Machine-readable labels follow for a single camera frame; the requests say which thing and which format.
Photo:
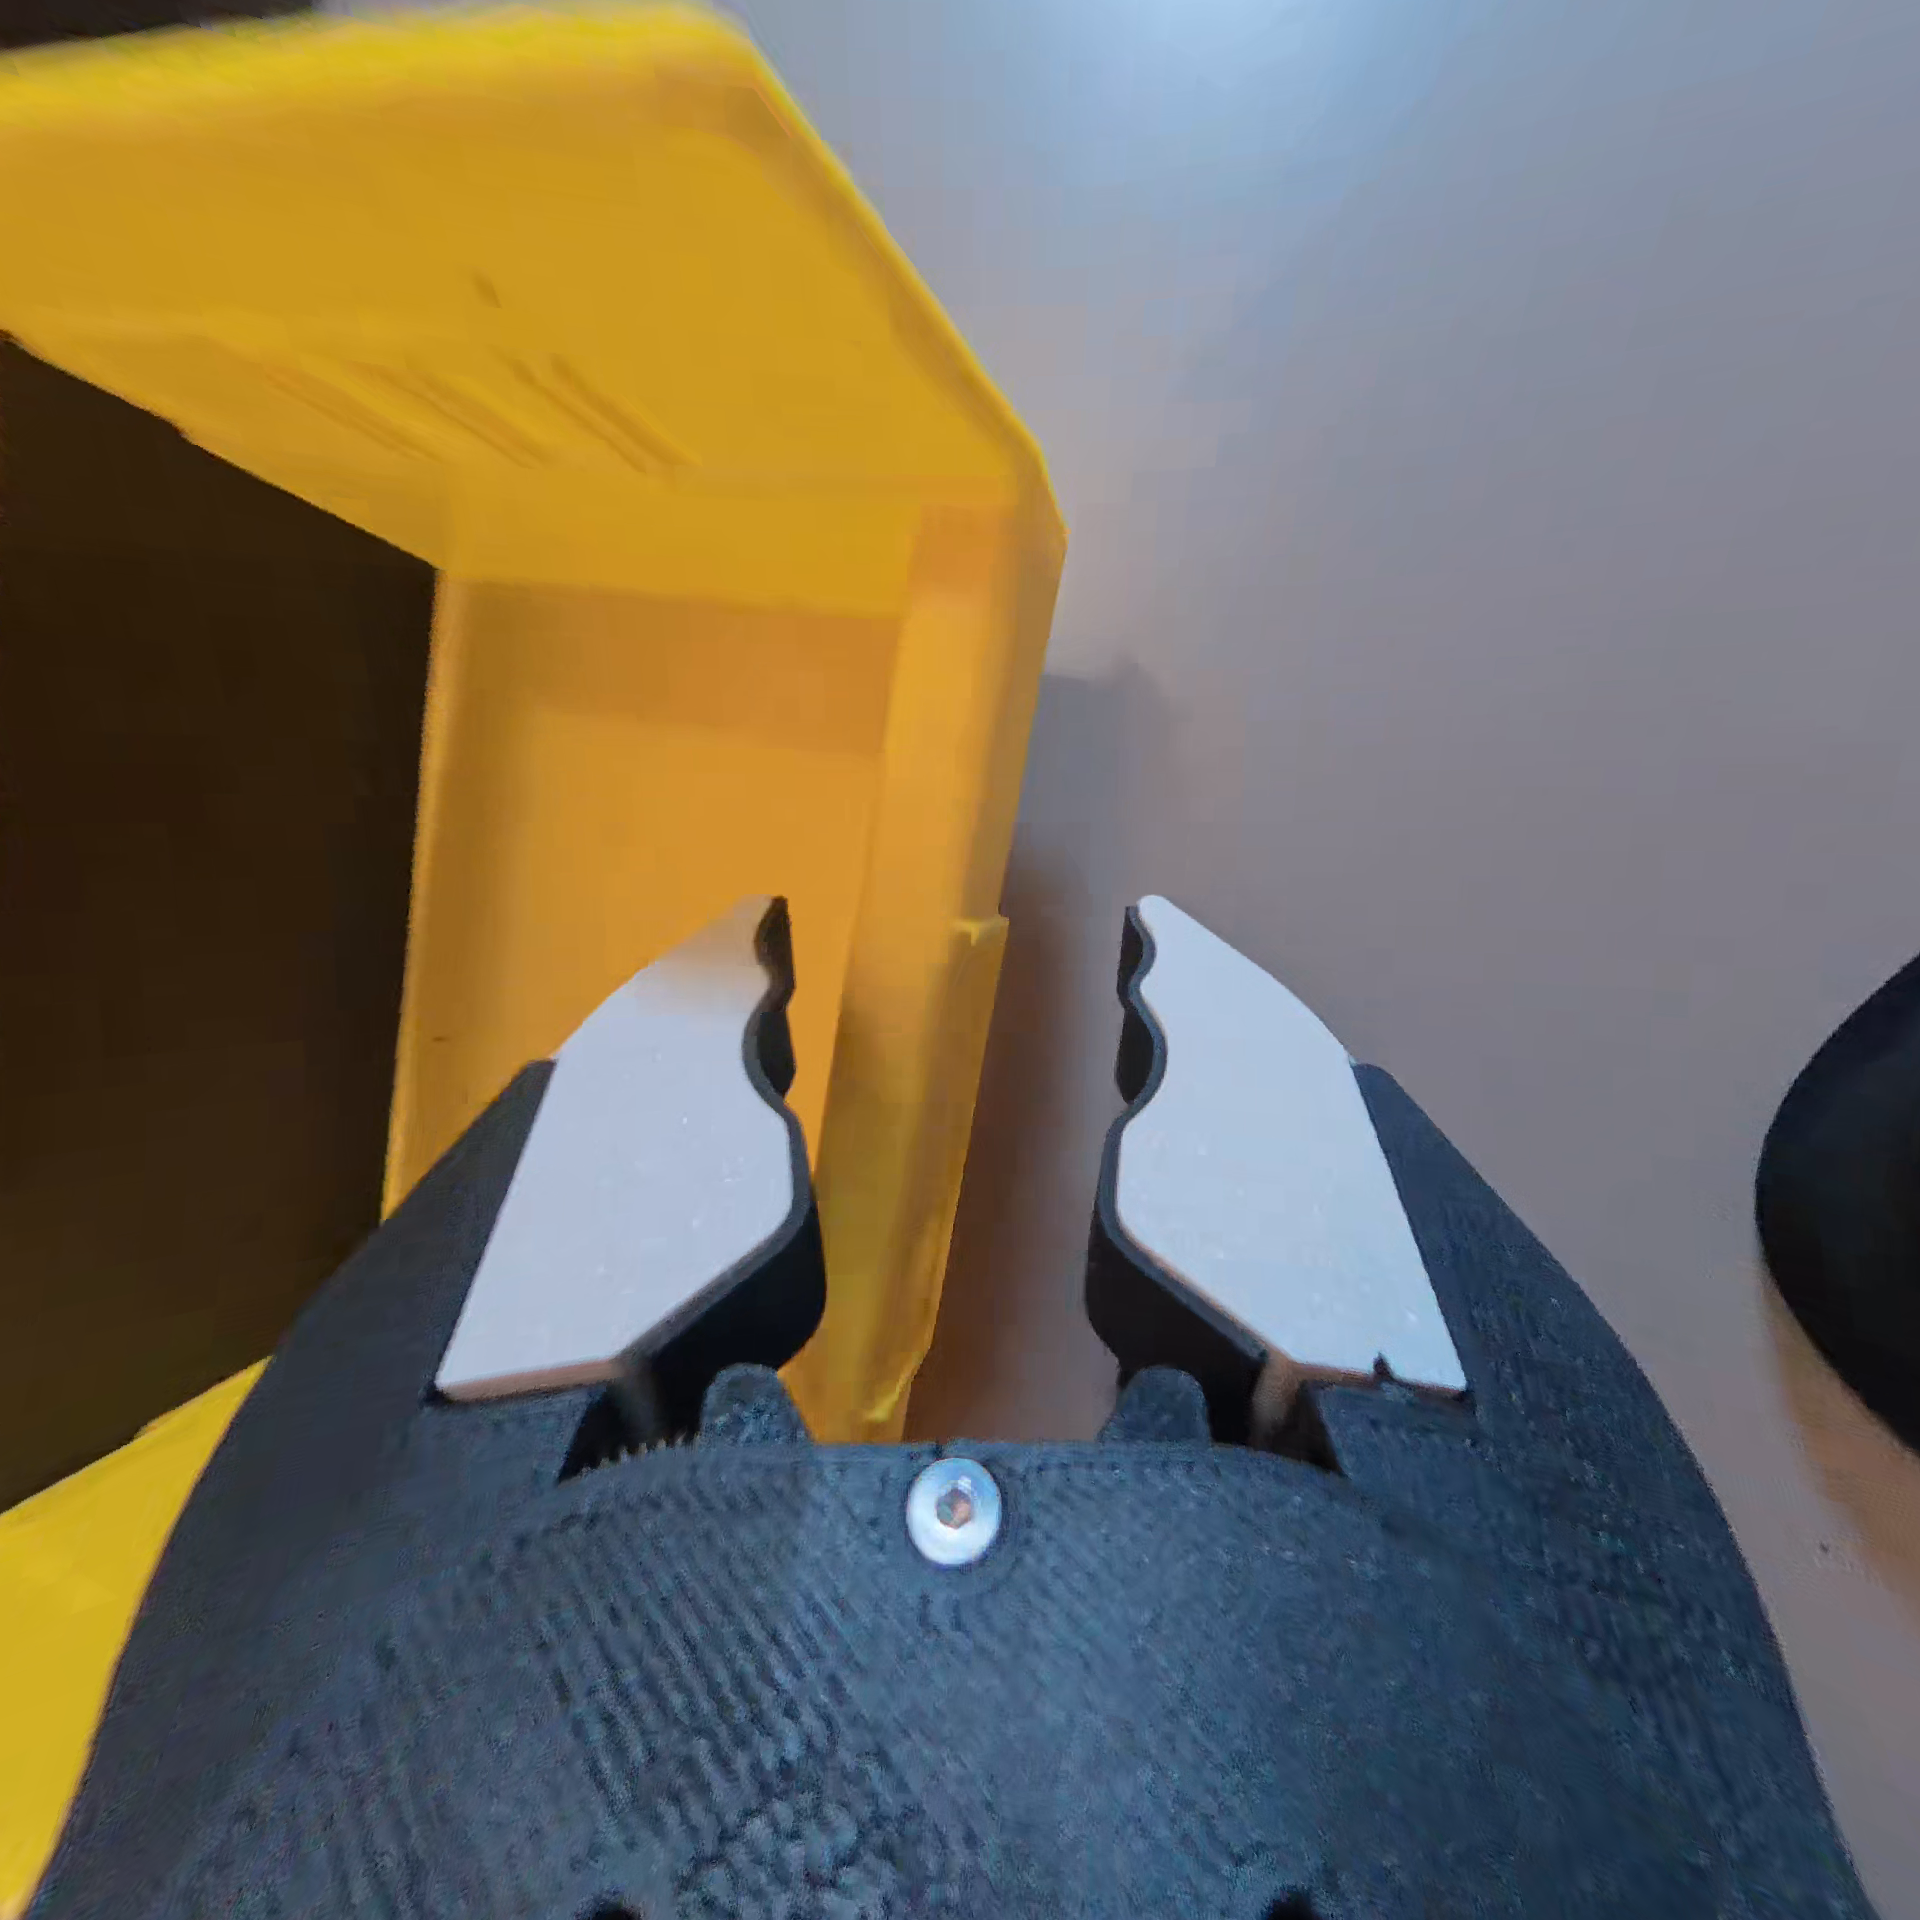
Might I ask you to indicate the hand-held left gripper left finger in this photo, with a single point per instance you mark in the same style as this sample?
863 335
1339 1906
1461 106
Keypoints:
629 1170

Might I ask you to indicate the yellow plastic bin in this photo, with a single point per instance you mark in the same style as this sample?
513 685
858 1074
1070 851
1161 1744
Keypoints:
629 495

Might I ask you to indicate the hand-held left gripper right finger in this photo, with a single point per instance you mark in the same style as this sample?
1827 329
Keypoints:
1277 1170

